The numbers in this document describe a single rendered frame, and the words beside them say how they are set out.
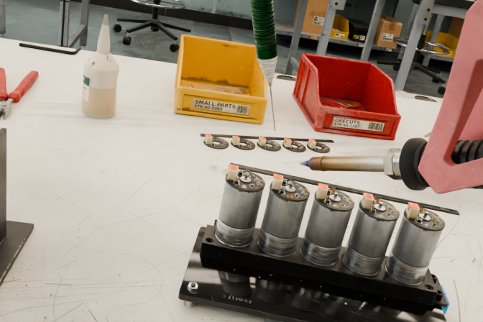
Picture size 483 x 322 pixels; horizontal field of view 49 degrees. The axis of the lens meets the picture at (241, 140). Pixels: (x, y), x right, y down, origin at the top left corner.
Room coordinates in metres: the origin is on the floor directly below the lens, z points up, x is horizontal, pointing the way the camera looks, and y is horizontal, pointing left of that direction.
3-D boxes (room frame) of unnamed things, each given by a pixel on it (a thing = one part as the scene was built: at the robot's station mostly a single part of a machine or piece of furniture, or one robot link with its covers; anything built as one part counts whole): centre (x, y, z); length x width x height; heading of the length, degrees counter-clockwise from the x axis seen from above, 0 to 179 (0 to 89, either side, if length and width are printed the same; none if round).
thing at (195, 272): (0.27, -0.06, 0.76); 0.16 x 0.07 x 0.01; 89
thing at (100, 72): (0.49, 0.15, 0.80); 0.03 x 0.03 x 0.10
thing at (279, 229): (0.29, -0.04, 0.79); 0.02 x 0.02 x 0.05
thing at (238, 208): (0.29, -0.01, 0.79); 0.02 x 0.02 x 0.05
